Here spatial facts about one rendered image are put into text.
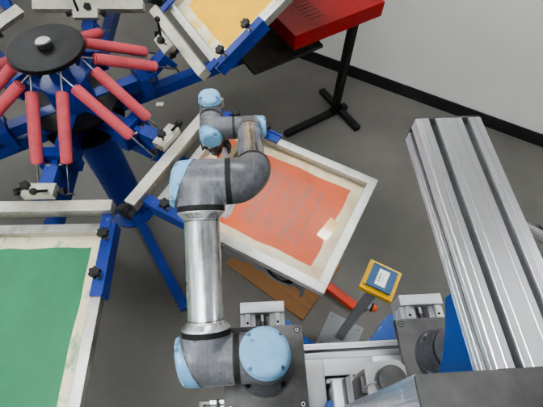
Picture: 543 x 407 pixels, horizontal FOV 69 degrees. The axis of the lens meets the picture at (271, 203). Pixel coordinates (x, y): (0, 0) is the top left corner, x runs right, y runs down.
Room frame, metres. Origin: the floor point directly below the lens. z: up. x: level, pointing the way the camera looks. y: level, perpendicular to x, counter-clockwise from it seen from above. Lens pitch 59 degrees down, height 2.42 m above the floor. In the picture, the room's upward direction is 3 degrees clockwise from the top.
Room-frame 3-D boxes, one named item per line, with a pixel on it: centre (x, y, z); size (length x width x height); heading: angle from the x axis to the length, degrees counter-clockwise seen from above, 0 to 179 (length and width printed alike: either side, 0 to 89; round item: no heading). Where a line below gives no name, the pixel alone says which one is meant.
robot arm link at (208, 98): (0.98, 0.22, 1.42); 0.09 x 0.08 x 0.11; 6
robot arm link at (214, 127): (0.89, 0.19, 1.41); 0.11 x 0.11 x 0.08; 6
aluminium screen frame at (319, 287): (0.92, 0.02, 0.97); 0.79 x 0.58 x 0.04; 64
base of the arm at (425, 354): (0.22, -0.49, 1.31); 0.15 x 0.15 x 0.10
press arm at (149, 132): (1.16, 0.52, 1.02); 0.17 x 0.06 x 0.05; 64
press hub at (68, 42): (1.38, 0.97, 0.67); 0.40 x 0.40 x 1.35
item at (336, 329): (0.56, -0.44, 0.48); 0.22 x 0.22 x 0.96; 64
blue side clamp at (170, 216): (0.77, 0.35, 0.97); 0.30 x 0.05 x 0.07; 64
